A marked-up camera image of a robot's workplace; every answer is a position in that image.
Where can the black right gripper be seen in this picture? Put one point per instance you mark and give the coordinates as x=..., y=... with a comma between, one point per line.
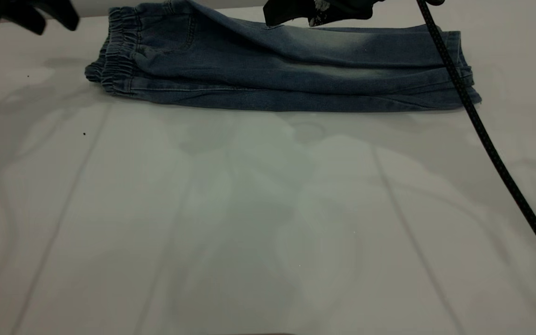
x=351, y=8

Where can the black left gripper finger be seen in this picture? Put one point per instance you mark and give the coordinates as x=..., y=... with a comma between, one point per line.
x=16, y=14
x=61, y=14

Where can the blue denim shorts with print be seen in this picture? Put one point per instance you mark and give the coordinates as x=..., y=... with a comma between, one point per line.
x=277, y=70

